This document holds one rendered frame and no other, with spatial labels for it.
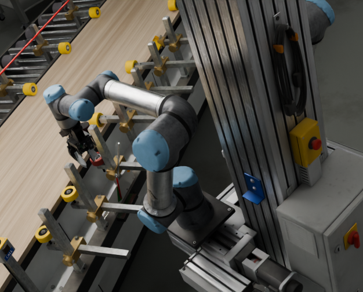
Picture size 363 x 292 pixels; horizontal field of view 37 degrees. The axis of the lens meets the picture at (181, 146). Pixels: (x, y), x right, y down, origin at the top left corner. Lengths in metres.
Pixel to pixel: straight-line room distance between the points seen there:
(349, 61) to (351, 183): 2.81
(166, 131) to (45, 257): 1.34
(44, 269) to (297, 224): 1.39
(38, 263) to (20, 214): 0.25
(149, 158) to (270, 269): 0.65
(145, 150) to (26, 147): 1.69
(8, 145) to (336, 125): 2.20
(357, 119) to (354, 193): 2.22
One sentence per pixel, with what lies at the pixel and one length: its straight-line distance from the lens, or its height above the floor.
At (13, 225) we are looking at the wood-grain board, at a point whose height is 0.90.
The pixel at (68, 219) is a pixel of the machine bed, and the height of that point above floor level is 0.73.
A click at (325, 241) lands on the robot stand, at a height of 1.20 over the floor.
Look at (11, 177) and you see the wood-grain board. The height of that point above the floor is 0.90.
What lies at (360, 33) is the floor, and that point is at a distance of 4.91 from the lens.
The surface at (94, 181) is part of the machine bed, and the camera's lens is 3.00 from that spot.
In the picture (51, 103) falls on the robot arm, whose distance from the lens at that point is 1.91.
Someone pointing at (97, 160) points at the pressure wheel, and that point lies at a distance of 2.80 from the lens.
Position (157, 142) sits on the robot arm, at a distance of 1.53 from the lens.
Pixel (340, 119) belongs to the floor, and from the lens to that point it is 4.01.
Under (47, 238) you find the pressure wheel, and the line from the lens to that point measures 2.57.
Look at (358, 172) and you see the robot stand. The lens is 1.87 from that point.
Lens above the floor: 2.56
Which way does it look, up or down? 38 degrees down
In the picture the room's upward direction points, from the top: 21 degrees counter-clockwise
